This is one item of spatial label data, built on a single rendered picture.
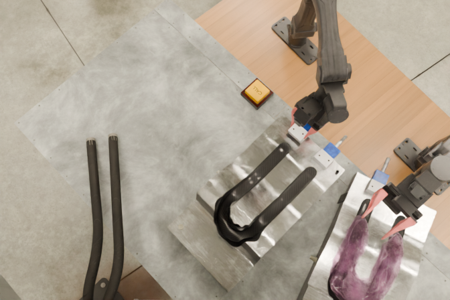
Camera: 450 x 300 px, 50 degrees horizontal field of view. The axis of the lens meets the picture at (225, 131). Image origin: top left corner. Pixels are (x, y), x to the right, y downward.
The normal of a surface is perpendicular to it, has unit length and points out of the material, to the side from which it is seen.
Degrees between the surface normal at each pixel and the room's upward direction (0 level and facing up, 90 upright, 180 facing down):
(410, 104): 0
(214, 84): 0
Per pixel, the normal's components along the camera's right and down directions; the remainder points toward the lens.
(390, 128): 0.00, -0.33
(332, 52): 0.04, 0.01
